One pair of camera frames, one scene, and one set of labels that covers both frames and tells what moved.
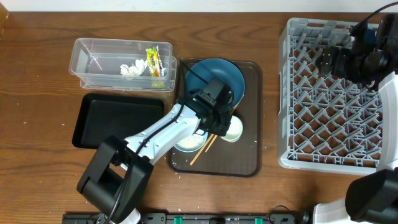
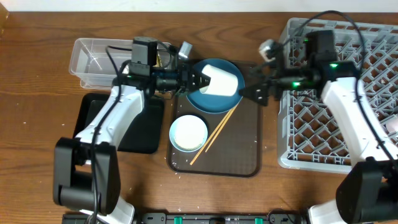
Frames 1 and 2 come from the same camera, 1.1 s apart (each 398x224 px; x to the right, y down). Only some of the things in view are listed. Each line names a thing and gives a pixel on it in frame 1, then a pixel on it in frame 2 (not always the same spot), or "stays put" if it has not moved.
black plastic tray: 101,116 stays put
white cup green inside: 235,130 -> 222,82
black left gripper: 224,124 -> 183,79
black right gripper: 341,56 -> 273,77
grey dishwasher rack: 325,122 stays put
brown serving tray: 217,157 stays put
